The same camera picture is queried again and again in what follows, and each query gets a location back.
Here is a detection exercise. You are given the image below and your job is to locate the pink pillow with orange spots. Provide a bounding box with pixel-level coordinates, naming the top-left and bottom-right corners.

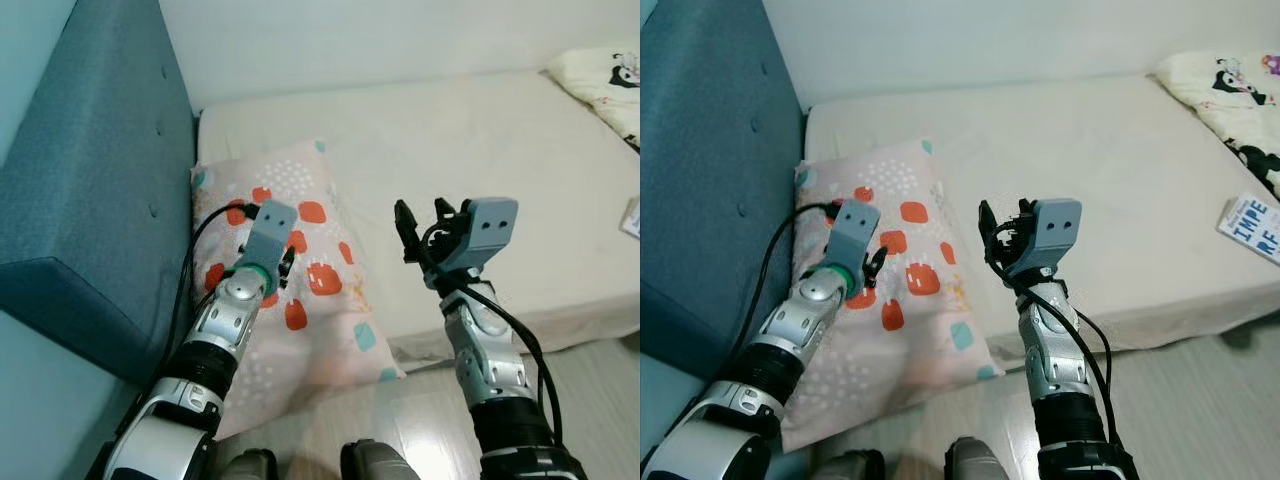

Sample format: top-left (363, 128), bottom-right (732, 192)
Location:
top-left (190, 138), bottom-right (406, 441)
top-left (780, 138), bottom-right (1006, 453)

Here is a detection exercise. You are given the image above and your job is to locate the cream bed mattress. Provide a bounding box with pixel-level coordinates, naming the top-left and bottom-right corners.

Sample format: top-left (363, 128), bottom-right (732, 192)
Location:
top-left (195, 68), bottom-right (641, 366)
top-left (800, 72), bottom-right (1280, 366)

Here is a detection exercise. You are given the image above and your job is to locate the blue upholstered headboard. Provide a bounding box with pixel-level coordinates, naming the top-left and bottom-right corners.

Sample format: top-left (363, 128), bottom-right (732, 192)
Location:
top-left (0, 0), bottom-right (201, 386)
top-left (640, 0), bottom-right (809, 381)

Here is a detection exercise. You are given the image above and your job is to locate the grey left robot leg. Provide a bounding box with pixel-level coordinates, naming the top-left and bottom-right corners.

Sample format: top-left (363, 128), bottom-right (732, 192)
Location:
top-left (218, 448), bottom-right (281, 480)
top-left (810, 448), bottom-right (886, 480)

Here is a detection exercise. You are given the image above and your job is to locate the grey robot leg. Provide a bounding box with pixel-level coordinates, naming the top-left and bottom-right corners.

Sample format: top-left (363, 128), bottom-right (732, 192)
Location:
top-left (945, 437), bottom-right (1011, 480)
top-left (218, 448), bottom-right (281, 480)
top-left (340, 438), bottom-right (421, 480)
top-left (810, 448), bottom-right (886, 480)

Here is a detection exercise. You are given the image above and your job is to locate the cream cartoon print blanket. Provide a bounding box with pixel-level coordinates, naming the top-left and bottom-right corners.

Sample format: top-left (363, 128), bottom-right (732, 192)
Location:
top-left (1155, 48), bottom-right (1280, 201)
top-left (545, 45), bottom-right (641, 151)

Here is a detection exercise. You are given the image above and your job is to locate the grey right robot leg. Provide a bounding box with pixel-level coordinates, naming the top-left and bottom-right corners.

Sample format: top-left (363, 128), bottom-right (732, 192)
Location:
top-left (945, 437), bottom-right (1011, 480)
top-left (340, 438), bottom-right (421, 480)

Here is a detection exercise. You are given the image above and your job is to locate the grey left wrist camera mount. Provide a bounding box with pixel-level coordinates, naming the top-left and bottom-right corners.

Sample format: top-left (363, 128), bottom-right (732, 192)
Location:
top-left (830, 198), bottom-right (883, 276)
top-left (238, 200), bottom-right (299, 276)

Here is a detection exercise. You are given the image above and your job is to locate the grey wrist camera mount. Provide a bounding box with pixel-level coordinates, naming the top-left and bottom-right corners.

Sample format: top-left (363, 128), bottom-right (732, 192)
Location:
top-left (1020, 197), bottom-right (1084, 276)
top-left (238, 200), bottom-right (299, 276)
top-left (830, 198), bottom-right (883, 276)
top-left (440, 197), bottom-right (519, 276)

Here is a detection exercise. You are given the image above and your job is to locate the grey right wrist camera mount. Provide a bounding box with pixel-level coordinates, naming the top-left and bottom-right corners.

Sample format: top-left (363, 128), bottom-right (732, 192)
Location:
top-left (440, 197), bottom-right (519, 276)
top-left (1020, 197), bottom-right (1084, 276)

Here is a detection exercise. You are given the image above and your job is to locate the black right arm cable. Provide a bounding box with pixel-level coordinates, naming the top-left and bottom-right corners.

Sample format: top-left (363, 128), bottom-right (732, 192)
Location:
top-left (985, 225), bottom-right (1121, 451)
top-left (420, 225), bottom-right (566, 451)

